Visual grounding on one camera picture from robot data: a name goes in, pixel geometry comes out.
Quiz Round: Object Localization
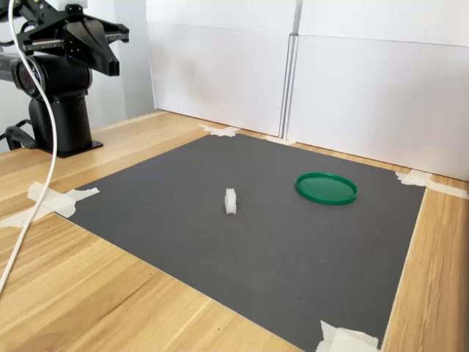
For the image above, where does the white camera cable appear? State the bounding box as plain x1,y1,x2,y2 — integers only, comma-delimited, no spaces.
0,0,59,294

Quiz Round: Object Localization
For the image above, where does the round green lid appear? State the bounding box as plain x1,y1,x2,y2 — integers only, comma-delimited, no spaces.
295,171,359,206

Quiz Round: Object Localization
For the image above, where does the thick black braided cable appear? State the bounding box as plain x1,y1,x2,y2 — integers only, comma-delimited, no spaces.
0,119,40,151

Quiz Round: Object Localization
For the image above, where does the small white plastic terminal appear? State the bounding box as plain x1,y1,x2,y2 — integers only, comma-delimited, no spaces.
223,188,238,216

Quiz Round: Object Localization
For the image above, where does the dark grey mat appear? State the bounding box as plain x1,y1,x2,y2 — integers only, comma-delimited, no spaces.
58,133,429,352

